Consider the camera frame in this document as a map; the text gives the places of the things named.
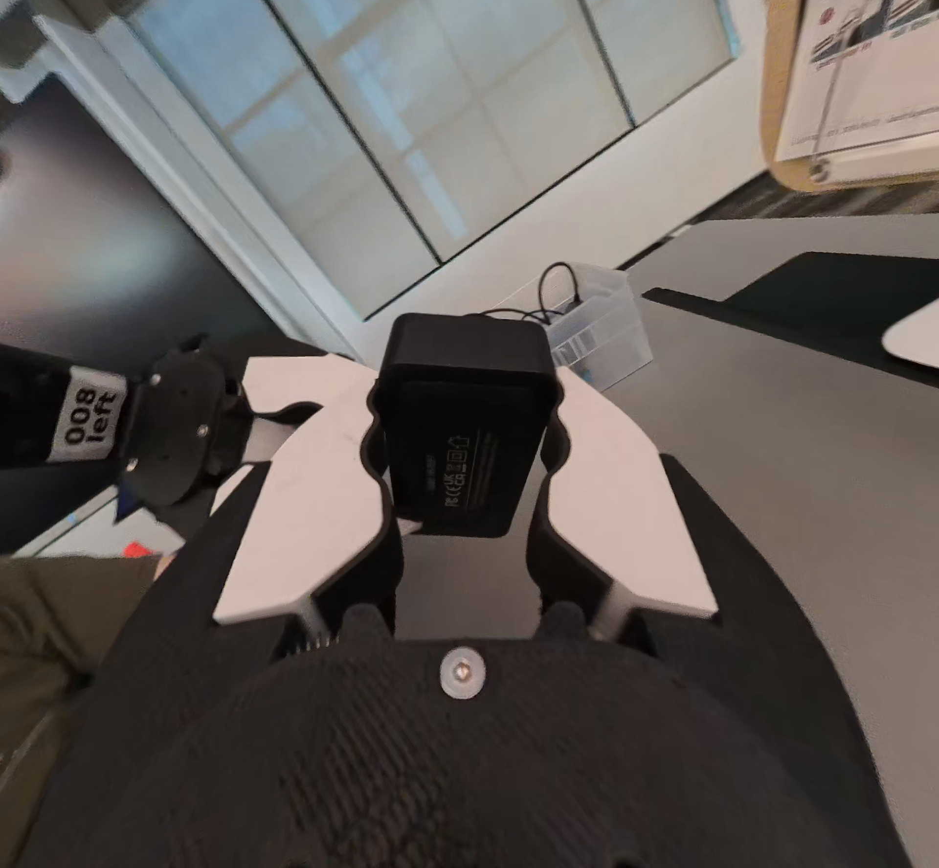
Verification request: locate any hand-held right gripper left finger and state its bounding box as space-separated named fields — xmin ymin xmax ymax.
xmin=211 ymin=363 xmax=403 ymax=627

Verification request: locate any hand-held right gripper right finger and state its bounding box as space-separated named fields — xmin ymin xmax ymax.
xmin=527 ymin=365 xmax=721 ymax=621

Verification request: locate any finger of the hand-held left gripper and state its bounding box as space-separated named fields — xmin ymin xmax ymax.
xmin=241 ymin=354 xmax=355 ymax=415
xmin=248 ymin=419 xmax=298 ymax=473

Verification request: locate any long black usb hub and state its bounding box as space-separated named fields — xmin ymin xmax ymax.
xmin=373 ymin=312 xmax=557 ymax=540

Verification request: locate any clear plastic bin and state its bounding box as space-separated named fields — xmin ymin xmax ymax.
xmin=541 ymin=262 xmax=655 ymax=394

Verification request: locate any printed desk sheet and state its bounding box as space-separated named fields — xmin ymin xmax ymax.
xmin=11 ymin=486 xmax=188 ymax=562

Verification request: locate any person's olive clothing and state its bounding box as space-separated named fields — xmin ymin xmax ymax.
xmin=0 ymin=551 xmax=180 ymax=810

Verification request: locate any frosted glass window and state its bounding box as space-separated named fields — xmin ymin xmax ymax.
xmin=121 ymin=0 xmax=743 ymax=323

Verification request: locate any white metal board stand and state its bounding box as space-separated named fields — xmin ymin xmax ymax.
xmin=758 ymin=0 xmax=939 ymax=371

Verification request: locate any printed instruction sheet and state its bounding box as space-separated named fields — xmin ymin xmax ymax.
xmin=778 ymin=0 xmax=939 ymax=183

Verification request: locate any thick black cable grey plug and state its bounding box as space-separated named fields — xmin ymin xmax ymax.
xmin=477 ymin=261 xmax=582 ymax=326

